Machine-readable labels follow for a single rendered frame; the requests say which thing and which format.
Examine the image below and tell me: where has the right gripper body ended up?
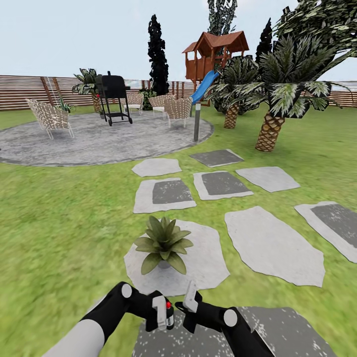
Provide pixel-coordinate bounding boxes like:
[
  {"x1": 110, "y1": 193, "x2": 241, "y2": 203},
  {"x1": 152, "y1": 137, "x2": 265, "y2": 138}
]
[{"x1": 183, "y1": 292, "x2": 210, "y2": 334}]

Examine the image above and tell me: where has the insectifuge atomizer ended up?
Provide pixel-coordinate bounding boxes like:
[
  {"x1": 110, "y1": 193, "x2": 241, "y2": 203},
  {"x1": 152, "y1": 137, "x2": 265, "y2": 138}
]
[{"x1": 166, "y1": 301, "x2": 175, "y2": 330}]

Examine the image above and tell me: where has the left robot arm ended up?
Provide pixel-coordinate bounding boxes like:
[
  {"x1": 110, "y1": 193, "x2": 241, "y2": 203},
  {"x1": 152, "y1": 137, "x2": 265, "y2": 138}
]
[{"x1": 42, "y1": 281, "x2": 167, "y2": 357}]

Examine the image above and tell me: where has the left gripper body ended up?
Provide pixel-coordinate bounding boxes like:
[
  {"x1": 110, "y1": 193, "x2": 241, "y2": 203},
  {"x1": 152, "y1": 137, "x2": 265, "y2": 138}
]
[{"x1": 135, "y1": 291, "x2": 161, "y2": 332}]

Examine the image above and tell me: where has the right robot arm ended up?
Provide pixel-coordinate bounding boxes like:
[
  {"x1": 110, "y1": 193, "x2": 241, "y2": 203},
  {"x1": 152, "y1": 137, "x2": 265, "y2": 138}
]
[{"x1": 174, "y1": 279, "x2": 275, "y2": 357}]

